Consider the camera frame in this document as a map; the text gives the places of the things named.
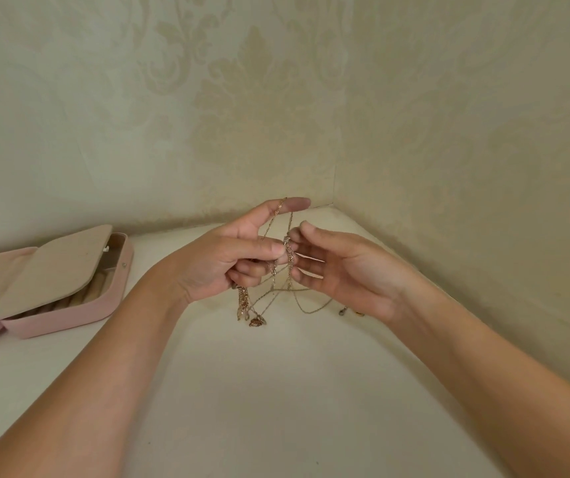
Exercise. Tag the person's right hand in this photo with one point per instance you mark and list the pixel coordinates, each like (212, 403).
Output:
(359, 273)

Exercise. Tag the person's left hand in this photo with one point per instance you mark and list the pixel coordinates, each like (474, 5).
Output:
(210, 258)

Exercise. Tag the person's right thumb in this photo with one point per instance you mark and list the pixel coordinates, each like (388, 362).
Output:
(321, 230)

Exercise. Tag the person's right middle finger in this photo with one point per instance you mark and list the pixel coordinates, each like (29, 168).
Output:
(310, 261)

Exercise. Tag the person's left thumb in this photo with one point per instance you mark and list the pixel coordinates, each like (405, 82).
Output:
(264, 248)

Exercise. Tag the person's left forearm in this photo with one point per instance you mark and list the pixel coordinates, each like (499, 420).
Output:
(91, 388)

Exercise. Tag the person's right forearm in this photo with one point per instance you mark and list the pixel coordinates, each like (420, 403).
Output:
(504, 393)

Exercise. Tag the pink jewelry box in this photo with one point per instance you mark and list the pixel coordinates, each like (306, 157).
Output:
(66, 313)

